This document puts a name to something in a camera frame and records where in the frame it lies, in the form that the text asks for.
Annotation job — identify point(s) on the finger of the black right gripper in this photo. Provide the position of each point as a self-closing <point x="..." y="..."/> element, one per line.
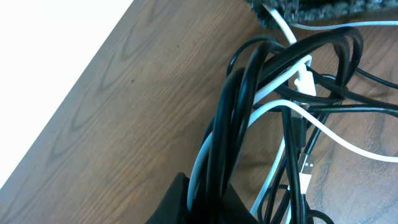
<point x="298" y="11"/>

